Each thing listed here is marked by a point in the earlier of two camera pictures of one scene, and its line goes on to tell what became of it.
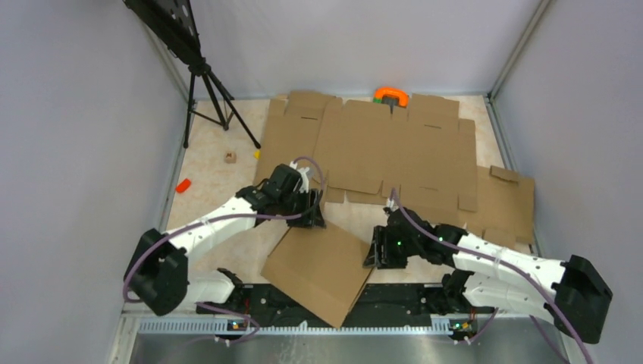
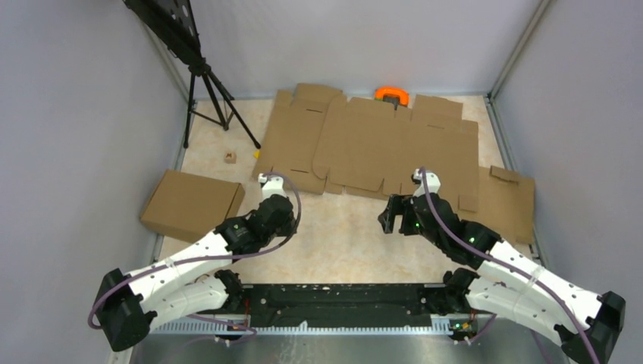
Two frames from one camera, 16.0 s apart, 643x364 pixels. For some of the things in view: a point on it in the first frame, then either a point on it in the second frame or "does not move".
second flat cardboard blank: x=503 y=210 does not move
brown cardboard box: x=324 y=268 to x=189 y=207
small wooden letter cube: x=230 y=157 does not move
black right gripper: x=382 y=235 to x=397 y=205
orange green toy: x=390 y=96 does not move
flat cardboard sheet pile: x=359 y=146 does not move
